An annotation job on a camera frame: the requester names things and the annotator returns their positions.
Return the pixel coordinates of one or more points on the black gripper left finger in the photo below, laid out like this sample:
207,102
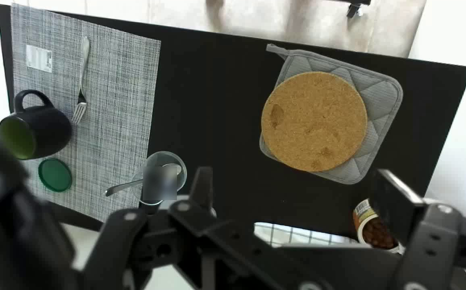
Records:
190,242

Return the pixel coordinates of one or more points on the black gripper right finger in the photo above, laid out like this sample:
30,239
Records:
436,242

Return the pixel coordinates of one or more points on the jar with brown contents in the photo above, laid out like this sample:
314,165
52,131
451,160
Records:
372,227

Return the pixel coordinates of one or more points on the silver spoon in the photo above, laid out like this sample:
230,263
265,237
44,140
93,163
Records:
170,171

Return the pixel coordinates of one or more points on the round green plastic lid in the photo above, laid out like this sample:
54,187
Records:
56,174

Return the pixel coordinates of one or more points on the grey woven placemat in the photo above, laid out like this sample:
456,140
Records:
120,107

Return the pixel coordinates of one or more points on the grey quilted pot holder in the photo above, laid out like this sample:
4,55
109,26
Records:
378,91

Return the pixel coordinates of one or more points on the round cork trivet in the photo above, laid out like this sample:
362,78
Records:
314,121

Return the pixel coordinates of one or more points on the black mug green inside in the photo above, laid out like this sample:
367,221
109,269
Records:
49,129

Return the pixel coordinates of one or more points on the silver fork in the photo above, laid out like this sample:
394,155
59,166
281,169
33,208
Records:
85,57

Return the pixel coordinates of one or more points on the black furniture foot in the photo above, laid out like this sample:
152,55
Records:
357,7

